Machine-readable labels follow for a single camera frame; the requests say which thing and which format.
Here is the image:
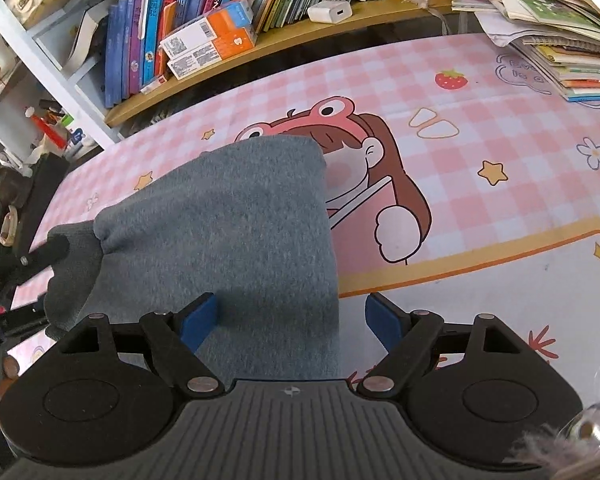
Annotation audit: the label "white wooden bookshelf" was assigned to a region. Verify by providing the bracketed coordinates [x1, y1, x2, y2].
[0, 0, 481, 151]

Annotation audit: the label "thick black-covered book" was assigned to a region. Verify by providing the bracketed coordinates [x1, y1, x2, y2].
[70, 7, 108, 61]

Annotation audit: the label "beige strap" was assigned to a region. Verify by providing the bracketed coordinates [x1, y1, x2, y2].
[0, 205, 23, 246]

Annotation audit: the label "fluffy grey sleeve trim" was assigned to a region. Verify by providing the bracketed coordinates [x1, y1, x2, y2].
[505, 355, 600, 480]

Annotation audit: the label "red bottle white cap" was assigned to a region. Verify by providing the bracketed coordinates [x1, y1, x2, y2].
[25, 107, 68, 148]

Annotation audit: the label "orange white blue carton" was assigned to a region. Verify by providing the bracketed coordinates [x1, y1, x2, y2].
[159, 0, 255, 58]

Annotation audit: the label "person's left hand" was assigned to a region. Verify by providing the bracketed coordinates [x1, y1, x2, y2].
[0, 350, 21, 433]

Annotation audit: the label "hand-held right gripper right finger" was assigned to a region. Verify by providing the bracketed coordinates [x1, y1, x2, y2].
[355, 292, 548, 396]

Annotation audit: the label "white charger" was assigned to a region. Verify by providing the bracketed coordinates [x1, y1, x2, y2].
[307, 1, 353, 24]

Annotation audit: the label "black case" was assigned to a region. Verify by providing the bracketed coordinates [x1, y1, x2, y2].
[10, 152, 73, 261]

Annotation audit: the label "pink checked printed tablecloth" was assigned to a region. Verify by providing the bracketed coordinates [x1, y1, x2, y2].
[10, 32, 600, 480]

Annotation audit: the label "stack of magazines and booklets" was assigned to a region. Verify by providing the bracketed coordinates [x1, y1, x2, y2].
[427, 0, 600, 103]

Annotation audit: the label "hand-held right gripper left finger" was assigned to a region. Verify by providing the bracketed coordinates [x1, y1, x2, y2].
[45, 292, 226, 396]

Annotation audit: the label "small red white box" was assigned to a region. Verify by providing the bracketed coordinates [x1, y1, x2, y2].
[140, 74, 170, 95]

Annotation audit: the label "grey pants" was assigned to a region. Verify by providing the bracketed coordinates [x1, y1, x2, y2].
[42, 135, 343, 381]

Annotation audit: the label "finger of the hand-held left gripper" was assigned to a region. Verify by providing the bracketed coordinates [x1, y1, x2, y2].
[19, 235, 72, 268]
[0, 307, 51, 338]

